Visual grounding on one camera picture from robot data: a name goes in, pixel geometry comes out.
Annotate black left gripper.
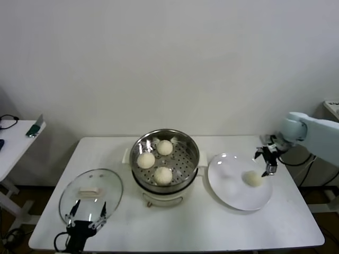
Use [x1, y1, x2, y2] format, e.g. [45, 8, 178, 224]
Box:
[65, 199, 108, 252]

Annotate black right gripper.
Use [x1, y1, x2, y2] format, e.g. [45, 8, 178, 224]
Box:
[254, 145, 283, 178]

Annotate glass lid with cream handle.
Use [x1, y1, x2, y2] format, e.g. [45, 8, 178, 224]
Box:
[58, 168, 124, 228]

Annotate white steamed baozi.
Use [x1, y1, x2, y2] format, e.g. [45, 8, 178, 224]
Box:
[156, 139, 174, 156]
[242, 170, 265, 187]
[153, 166, 173, 185]
[137, 152, 156, 169]

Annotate steel steamer basket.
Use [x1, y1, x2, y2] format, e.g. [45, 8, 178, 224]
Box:
[122, 129, 209, 192]

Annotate white round plate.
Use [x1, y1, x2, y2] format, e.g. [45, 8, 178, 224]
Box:
[208, 152, 273, 212]

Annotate white electric cooker pot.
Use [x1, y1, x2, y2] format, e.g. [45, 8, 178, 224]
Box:
[131, 165, 206, 208]

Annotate floor power strip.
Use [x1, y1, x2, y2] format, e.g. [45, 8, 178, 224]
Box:
[0, 227, 27, 249]

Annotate white cabinet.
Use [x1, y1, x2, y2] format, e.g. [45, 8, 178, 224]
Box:
[298, 99, 339, 187]

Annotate white side table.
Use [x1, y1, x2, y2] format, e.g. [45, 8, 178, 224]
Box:
[0, 119, 48, 225]

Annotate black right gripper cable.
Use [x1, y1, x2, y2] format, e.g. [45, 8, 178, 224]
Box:
[276, 152, 318, 167]

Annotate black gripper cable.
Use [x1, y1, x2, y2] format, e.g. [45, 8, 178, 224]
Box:
[276, 152, 318, 167]
[53, 231, 71, 252]

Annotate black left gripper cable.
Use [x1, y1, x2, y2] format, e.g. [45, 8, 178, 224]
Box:
[53, 231, 71, 252]

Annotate black power cable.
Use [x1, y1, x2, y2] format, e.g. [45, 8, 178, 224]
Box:
[300, 169, 339, 187]

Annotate green handled metal tool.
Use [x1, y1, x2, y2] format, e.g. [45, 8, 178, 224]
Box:
[25, 114, 44, 138]

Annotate black cable on side table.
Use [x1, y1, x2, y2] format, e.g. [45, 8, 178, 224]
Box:
[0, 114, 20, 130]

